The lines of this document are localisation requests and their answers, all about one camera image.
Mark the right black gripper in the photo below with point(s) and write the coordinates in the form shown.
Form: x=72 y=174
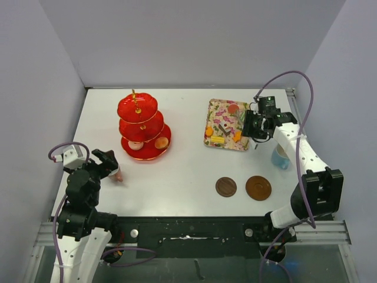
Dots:
x=248 y=131

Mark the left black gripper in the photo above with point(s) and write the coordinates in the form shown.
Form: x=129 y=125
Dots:
x=109 y=163

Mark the floral serving tray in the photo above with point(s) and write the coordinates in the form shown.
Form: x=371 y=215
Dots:
x=217 y=113

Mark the chocolate cake slice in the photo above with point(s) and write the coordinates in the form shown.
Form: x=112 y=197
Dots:
x=225 y=128

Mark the white frosted donut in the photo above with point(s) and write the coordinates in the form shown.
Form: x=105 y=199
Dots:
x=135 y=145

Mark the red three-tier cake stand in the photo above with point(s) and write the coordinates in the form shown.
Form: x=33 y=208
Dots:
x=140 y=120

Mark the brown saucer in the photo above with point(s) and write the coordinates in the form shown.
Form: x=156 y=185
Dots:
x=258 y=188

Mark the brown bread roll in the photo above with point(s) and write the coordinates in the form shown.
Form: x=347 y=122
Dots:
x=161 y=143

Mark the metal tongs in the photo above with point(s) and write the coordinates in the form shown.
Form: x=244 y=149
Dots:
x=246 y=142

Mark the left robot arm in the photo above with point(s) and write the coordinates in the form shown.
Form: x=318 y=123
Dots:
x=81 y=233

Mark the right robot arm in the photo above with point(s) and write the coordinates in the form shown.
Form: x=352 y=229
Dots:
x=319 y=187

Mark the orange fish biscuit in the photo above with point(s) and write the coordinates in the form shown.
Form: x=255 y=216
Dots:
x=237 y=136

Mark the blue mug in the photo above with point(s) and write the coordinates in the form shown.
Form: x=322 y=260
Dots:
x=279 y=158

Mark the yellow layered cake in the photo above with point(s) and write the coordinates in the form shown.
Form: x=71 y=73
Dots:
x=217 y=140

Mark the orange cookie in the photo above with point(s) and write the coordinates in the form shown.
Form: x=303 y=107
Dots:
x=209 y=131

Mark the dark wooden coaster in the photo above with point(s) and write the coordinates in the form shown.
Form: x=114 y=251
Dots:
x=226 y=187

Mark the pink handled white cup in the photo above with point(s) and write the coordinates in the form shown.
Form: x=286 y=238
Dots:
x=116 y=175

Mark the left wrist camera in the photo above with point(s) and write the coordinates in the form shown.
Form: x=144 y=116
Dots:
x=71 y=157

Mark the black base frame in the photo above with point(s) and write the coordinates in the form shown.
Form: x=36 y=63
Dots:
x=197 y=237

